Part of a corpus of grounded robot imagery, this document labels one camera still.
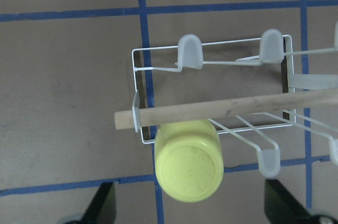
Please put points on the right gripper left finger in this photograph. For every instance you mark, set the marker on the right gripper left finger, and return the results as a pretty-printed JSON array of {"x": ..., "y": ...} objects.
[{"x": 102, "y": 208}]

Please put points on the yellow plastic cup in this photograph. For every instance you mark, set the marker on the yellow plastic cup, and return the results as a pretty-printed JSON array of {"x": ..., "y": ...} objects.
[{"x": 188, "y": 160}]

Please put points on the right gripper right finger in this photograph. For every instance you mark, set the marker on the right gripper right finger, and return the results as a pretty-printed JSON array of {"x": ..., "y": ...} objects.
[{"x": 281, "y": 206}]

